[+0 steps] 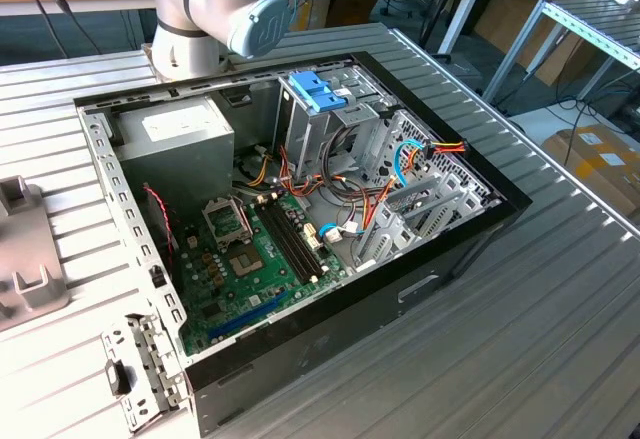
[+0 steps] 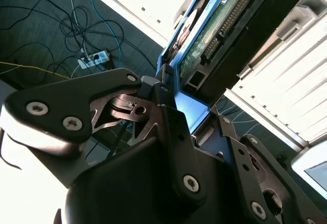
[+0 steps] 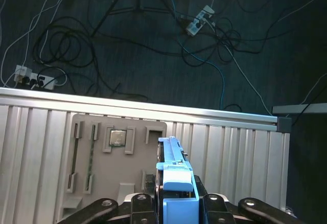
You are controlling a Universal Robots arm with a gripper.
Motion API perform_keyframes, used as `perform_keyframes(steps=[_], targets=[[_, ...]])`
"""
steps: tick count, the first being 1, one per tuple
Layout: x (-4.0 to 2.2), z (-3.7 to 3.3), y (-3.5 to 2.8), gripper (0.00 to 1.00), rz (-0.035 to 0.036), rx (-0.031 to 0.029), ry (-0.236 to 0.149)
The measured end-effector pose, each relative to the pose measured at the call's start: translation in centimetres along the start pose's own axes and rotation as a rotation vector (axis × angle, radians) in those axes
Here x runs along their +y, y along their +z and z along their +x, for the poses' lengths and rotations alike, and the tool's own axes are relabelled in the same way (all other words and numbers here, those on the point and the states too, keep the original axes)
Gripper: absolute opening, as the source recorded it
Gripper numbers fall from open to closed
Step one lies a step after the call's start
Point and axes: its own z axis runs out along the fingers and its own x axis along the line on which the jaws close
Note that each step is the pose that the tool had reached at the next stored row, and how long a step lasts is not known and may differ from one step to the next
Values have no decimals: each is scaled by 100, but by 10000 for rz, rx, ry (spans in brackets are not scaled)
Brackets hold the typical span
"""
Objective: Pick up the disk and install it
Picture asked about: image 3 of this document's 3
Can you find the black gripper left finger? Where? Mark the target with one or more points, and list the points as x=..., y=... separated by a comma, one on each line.
x=143, y=208

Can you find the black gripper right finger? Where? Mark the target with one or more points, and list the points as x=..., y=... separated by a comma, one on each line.
x=217, y=208

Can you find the hard disk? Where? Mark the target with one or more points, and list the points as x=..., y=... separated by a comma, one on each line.
x=178, y=178

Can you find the grey parts rack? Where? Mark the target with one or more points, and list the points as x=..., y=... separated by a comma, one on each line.
x=120, y=165

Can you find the silver CPU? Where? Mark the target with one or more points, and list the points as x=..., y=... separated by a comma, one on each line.
x=118, y=137

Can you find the dark green RAM stick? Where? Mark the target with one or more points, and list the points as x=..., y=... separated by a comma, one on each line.
x=73, y=157

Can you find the grey metal beam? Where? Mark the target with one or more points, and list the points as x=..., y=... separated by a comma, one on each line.
x=293, y=108

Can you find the white power strip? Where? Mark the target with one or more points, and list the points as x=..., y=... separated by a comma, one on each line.
x=35, y=78
x=198, y=22

